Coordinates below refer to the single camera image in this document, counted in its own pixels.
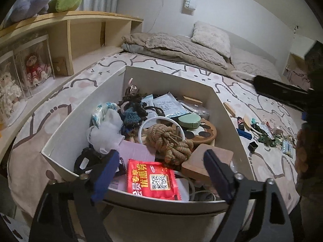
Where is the small fluffy cream pillow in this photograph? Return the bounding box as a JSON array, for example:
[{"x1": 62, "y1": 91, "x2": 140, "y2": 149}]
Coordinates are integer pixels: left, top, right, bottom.
[{"x1": 191, "y1": 21, "x2": 231, "y2": 58}]

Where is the square wooden block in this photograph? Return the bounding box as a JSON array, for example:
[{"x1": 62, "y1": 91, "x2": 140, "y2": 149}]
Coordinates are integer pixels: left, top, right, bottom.
[{"x1": 182, "y1": 144, "x2": 234, "y2": 182}]

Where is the small brown carton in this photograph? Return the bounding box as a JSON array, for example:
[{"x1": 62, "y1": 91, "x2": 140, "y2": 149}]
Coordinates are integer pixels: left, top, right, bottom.
[{"x1": 52, "y1": 57, "x2": 68, "y2": 76}]

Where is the half-round wooden block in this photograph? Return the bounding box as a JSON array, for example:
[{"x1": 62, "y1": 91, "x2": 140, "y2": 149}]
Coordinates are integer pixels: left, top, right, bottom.
[{"x1": 223, "y1": 102, "x2": 235, "y2": 116}]

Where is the white doll display case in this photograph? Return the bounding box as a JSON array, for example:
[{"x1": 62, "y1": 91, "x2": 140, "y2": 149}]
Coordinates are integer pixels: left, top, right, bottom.
[{"x1": 0, "y1": 50, "x2": 28, "y2": 128}]

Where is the pink card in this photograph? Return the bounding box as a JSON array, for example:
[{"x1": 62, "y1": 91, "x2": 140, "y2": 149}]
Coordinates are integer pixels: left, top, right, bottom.
[{"x1": 111, "y1": 140, "x2": 164, "y2": 174}]

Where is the purple plush toy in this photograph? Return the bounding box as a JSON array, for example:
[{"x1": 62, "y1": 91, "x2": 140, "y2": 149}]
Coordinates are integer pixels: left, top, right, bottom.
[{"x1": 5, "y1": 0, "x2": 52, "y2": 23}]

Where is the cartoon animal printed bed sheet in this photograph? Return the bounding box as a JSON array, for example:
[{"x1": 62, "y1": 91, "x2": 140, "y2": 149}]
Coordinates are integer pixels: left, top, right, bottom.
[{"x1": 7, "y1": 52, "x2": 311, "y2": 242}]

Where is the beige quilted blanket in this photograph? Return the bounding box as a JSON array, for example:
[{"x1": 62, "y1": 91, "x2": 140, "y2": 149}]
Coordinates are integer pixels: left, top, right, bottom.
[{"x1": 122, "y1": 33, "x2": 283, "y2": 83}]

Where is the brown rope knot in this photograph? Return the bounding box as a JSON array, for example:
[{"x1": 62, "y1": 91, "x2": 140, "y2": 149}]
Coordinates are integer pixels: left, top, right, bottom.
[{"x1": 146, "y1": 124, "x2": 194, "y2": 167}]

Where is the blue metallic lighter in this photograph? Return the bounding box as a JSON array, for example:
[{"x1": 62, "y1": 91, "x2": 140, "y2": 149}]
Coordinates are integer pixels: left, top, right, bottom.
[{"x1": 236, "y1": 128, "x2": 253, "y2": 140}]

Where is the grey bed headboard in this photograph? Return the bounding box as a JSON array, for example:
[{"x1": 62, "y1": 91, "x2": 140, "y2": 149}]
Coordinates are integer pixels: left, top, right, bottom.
[{"x1": 227, "y1": 30, "x2": 289, "y2": 71}]

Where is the large beige knitted pillow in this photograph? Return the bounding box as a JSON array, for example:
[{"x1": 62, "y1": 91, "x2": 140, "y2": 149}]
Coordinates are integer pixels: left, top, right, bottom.
[{"x1": 231, "y1": 48, "x2": 282, "y2": 81}]

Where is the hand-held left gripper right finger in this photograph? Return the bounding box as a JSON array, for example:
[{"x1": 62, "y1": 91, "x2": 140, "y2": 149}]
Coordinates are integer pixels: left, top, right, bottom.
[{"x1": 203, "y1": 149, "x2": 296, "y2": 242}]

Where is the leaf-shaped wooden block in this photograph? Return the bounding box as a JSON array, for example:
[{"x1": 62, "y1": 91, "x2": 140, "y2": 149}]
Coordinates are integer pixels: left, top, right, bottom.
[{"x1": 242, "y1": 113, "x2": 253, "y2": 131}]

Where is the coiled white cable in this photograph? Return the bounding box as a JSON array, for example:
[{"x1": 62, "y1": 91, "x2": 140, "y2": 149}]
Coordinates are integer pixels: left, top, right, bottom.
[{"x1": 187, "y1": 176, "x2": 217, "y2": 202}]

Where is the white plastic bag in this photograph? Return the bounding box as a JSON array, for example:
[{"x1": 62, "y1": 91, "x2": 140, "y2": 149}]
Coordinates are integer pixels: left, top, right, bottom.
[{"x1": 87, "y1": 110, "x2": 125, "y2": 154}]

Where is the red doll display case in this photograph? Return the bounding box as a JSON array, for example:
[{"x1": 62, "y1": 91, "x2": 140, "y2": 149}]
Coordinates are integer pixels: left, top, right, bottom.
[{"x1": 15, "y1": 34, "x2": 56, "y2": 99}]

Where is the black plastic item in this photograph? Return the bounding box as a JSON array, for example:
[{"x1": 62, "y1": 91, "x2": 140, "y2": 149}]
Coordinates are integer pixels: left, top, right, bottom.
[{"x1": 74, "y1": 147, "x2": 111, "y2": 174}]

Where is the blue white patterned cloth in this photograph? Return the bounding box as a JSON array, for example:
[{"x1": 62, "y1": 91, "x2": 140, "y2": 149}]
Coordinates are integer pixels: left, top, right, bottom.
[{"x1": 91, "y1": 102, "x2": 119, "y2": 126}]

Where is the wooden bedside shelf unit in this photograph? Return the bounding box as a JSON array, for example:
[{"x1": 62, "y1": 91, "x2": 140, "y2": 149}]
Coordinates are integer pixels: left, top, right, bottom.
[{"x1": 0, "y1": 11, "x2": 144, "y2": 131}]

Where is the green clothespins pile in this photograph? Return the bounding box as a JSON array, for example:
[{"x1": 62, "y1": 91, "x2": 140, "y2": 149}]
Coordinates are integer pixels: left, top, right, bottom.
[{"x1": 252, "y1": 123, "x2": 285, "y2": 148}]

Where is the green plush toy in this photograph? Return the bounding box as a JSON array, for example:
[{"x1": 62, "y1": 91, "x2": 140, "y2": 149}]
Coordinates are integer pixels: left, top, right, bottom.
[{"x1": 48, "y1": 0, "x2": 83, "y2": 13}]

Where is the white cardboard box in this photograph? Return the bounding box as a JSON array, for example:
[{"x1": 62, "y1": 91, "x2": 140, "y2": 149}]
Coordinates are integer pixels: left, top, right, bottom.
[{"x1": 40, "y1": 66, "x2": 255, "y2": 217}]

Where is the dark brown crochet item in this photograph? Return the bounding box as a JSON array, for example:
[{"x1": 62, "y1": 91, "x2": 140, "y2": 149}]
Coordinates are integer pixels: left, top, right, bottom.
[{"x1": 119, "y1": 87, "x2": 164, "y2": 121}]

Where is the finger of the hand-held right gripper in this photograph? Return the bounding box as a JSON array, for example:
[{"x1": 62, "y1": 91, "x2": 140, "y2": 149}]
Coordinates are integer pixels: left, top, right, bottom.
[{"x1": 254, "y1": 76, "x2": 309, "y2": 105}]

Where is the teal crochet item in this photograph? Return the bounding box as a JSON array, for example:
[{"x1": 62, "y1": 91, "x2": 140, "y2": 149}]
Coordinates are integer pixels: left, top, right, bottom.
[{"x1": 122, "y1": 108, "x2": 143, "y2": 126}]

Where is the round green tin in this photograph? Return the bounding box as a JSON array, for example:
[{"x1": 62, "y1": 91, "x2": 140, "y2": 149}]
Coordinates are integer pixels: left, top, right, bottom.
[{"x1": 177, "y1": 113, "x2": 202, "y2": 129}]

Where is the red printed sachet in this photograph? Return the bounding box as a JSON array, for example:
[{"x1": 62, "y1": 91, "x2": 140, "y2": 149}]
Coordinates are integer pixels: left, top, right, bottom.
[{"x1": 125, "y1": 159, "x2": 182, "y2": 201}]

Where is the silver printed sachet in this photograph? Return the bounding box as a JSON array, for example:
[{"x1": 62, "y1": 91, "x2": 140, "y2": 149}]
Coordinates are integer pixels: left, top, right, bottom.
[{"x1": 153, "y1": 93, "x2": 192, "y2": 119}]

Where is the thin wooden strip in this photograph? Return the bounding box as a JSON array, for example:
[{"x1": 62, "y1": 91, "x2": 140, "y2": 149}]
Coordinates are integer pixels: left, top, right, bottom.
[{"x1": 182, "y1": 96, "x2": 203, "y2": 104}]

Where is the white cable ring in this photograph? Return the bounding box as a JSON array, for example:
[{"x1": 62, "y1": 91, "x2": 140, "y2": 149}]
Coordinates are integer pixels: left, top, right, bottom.
[{"x1": 139, "y1": 116, "x2": 187, "y2": 147}]

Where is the blue white medicine sachet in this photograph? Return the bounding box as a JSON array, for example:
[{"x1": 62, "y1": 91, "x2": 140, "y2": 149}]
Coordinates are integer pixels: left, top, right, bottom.
[{"x1": 141, "y1": 94, "x2": 155, "y2": 109}]

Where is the pile of clothes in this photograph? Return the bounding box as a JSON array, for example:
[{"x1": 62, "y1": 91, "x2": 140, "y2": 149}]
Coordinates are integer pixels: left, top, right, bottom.
[{"x1": 286, "y1": 66, "x2": 311, "y2": 89}]

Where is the round wooden bear coaster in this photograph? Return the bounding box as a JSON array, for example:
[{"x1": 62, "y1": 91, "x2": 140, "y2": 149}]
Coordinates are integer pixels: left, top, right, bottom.
[{"x1": 174, "y1": 120, "x2": 217, "y2": 147}]

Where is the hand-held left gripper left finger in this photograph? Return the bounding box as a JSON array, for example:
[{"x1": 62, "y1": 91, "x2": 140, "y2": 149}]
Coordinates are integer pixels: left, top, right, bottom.
[{"x1": 28, "y1": 149, "x2": 120, "y2": 242}]

